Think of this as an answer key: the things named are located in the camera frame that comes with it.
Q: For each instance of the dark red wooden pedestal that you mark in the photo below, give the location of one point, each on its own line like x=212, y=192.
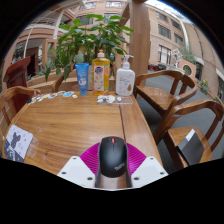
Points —
x=16, y=71

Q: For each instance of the blue tube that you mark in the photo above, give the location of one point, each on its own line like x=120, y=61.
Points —
x=82, y=80

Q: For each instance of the green potted plant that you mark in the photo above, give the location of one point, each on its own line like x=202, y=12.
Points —
x=86, y=33

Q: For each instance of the wooden armchair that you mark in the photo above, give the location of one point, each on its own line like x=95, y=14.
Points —
x=160, y=96
x=173, y=136
x=63, y=83
x=13, y=95

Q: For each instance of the wooden pillar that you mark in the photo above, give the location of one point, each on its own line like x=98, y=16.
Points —
x=139, y=40

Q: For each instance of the black notebook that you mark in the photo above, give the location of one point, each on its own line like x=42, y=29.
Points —
x=190, y=150

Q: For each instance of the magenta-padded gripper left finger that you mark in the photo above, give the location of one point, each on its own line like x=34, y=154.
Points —
x=75, y=171

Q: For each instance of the yellow dish soap bottle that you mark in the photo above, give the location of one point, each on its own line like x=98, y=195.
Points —
x=100, y=76

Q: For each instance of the white stone statue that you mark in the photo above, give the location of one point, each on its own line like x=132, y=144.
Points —
x=177, y=59

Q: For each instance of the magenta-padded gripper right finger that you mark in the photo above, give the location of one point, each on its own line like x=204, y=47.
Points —
x=150, y=171

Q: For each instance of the white pump bottle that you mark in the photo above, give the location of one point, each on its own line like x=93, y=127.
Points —
x=125, y=81

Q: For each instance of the clear bag of white items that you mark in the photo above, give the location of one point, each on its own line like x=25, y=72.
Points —
x=111, y=99

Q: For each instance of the grey bear-print mouse pad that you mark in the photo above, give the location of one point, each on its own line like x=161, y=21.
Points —
x=17, y=143

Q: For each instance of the black computer mouse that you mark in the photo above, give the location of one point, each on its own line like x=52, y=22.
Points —
x=112, y=156

